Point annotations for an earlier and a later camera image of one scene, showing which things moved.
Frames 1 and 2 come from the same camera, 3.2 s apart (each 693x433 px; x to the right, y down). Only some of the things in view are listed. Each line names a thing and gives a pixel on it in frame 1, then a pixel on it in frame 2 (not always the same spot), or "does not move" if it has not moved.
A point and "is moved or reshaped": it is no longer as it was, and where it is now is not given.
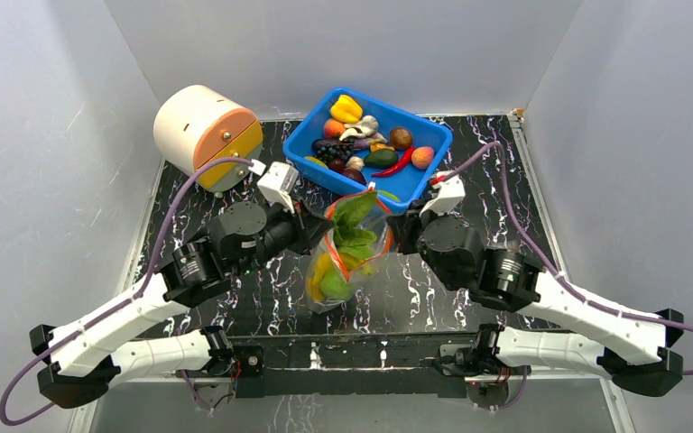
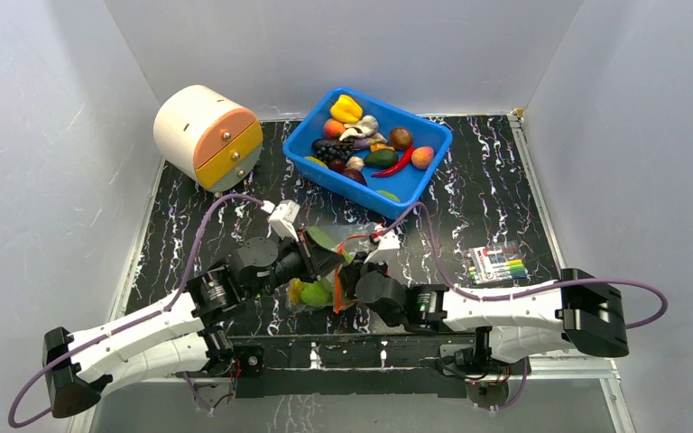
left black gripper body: (286, 231) to (296, 261)
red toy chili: (399, 166) does not move
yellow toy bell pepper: (346, 109) does not move
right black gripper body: (404, 226) to (350, 274)
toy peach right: (422, 156) does not move
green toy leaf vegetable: (352, 235) is moved or reshaped
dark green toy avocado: (381, 158) does not move
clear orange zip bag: (357, 238) is moved or reshaped
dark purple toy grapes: (335, 151) does not move
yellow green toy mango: (316, 161) does not move
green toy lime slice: (388, 195) does not move
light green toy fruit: (334, 287) is moved or reshaped
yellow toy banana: (314, 288) to (294, 290)
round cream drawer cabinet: (195, 125) does not move
